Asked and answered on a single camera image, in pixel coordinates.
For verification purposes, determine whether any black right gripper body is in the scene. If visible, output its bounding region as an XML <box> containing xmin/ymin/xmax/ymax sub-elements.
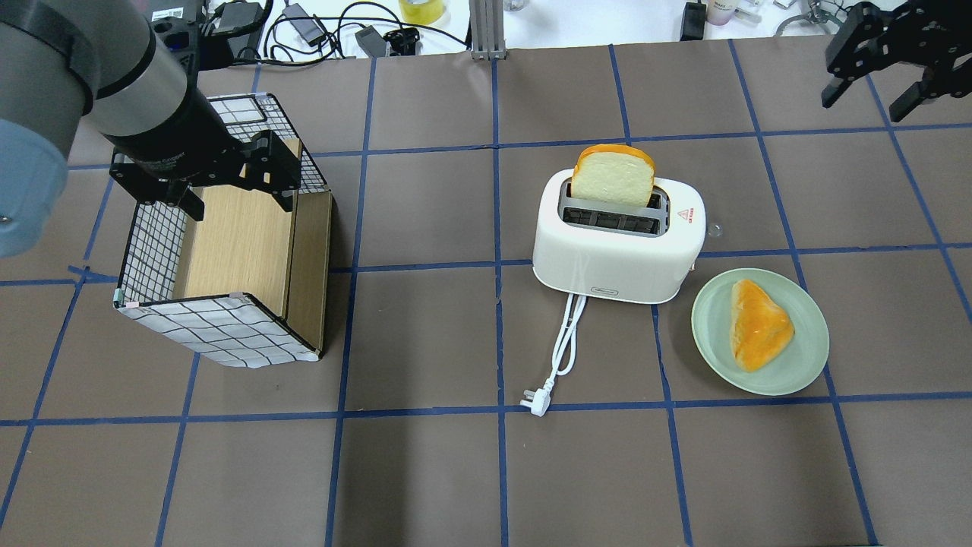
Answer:
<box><xmin>881</xmin><ymin>1</ymin><xmax>971</xmax><ymax>67</ymax></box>

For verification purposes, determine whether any black power adapter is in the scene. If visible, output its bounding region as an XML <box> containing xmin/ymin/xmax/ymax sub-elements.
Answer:
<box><xmin>678</xmin><ymin>1</ymin><xmax>707</xmax><ymax>42</ymax></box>

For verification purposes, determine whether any wire basket with wooden shelf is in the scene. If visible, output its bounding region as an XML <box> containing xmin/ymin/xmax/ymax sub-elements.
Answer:
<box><xmin>112</xmin><ymin>93</ymin><xmax>334</xmax><ymax>369</ymax></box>

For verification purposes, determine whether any cream white toaster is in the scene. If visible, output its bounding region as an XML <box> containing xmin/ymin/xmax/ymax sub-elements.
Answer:
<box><xmin>532</xmin><ymin>169</ymin><xmax>707</xmax><ymax>304</ymax></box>

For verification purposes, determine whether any bread slice in toaster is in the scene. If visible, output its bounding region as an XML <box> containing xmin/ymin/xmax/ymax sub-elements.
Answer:
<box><xmin>570</xmin><ymin>144</ymin><xmax>656</xmax><ymax>207</ymax></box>

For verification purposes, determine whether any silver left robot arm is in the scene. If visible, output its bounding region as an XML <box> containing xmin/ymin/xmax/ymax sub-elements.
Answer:
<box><xmin>1</xmin><ymin>1</ymin><xmax>301</xmax><ymax>257</ymax></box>

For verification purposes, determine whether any aluminium frame post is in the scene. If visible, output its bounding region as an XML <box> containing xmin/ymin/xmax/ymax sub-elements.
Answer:
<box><xmin>469</xmin><ymin>0</ymin><xmax>508</xmax><ymax>60</ymax></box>

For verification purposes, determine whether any yellow tape roll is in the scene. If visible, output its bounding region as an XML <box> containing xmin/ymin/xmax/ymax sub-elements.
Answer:
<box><xmin>398</xmin><ymin>0</ymin><xmax>447</xmax><ymax>27</ymax></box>

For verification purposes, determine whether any white paper cup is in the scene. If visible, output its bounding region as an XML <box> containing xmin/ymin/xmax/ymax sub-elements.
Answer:
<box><xmin>705</xmin><ymin>0</ymin><xmax>740</xmax><ymax>27</ymax></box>

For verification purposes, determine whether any orange bread on plate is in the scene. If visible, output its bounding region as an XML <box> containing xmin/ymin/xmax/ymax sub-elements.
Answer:
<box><xmin>730</xmin><ymin>278</ymin><xmax>795</xmax><ymax>372</ymax></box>

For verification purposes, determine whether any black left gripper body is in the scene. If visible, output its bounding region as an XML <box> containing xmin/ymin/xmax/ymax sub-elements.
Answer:
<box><xmin>110</xmin><ymin>125</ymin><xmax>252</xmax><ymax>205</ymax></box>

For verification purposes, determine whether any light green plate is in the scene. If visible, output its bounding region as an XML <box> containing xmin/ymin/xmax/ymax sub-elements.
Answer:
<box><xmin>690</xmin><ymin>269</ymin><xmax>830</xmax><ymax>396</ymax></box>

